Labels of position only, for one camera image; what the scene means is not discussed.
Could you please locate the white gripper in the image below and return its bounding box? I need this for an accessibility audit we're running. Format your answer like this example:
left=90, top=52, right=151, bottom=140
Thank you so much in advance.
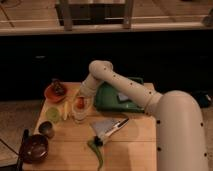
left=79, top=75, right=101, bottom=98

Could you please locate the red apple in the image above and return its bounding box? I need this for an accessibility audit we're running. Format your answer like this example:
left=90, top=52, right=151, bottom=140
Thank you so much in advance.
left=76, top=97, right=85, bottom=109

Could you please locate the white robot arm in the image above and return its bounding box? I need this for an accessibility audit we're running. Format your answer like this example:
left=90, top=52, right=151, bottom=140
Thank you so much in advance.
left=80, top=60, right=209, bottom=171

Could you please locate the white paper cup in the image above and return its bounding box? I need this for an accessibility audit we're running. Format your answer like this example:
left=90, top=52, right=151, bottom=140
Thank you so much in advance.
left=72, top=96, right=91, bottom=123

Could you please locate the small dark metal cup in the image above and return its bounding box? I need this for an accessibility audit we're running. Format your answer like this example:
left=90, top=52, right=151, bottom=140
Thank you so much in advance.
left=38, top=121, right=54, bottom=138

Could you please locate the green tray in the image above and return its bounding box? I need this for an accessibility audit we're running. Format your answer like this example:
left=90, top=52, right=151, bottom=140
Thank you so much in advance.
left=94, top=82, right=144, bottom=113

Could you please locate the dark pinecone object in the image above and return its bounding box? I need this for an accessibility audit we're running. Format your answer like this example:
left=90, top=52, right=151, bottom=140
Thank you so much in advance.
left=52, top=79, right=65, bottom=96

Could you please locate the white card on tray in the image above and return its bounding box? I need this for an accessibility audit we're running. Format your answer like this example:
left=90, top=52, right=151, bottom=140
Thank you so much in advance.
left=118, top=92, right=129, bottom=102

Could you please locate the yellow banana piece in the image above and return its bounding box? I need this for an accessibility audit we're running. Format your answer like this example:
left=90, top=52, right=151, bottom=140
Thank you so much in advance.
left=63, top=101, right=68, bottom=120

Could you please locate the orange plate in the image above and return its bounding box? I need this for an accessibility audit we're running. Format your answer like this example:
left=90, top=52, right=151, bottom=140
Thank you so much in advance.
left=44, top=85, right=66, bottom=103

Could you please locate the light green small plate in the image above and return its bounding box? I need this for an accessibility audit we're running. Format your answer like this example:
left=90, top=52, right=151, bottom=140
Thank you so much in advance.
left=45, top=107, right=60, bottom=123

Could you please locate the green chili pepper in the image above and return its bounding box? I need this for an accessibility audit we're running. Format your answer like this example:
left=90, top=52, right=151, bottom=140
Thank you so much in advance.
left=87, top=140, right=103, bottom=171

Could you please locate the black chopstick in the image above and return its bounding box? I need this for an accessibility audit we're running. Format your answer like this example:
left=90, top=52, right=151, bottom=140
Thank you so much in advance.
left=16, top=129, right=29, bottom=171

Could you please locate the dark red bowl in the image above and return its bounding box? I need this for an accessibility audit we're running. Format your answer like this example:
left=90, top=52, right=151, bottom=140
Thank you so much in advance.
left=21, top=134, right=49, bottom=164

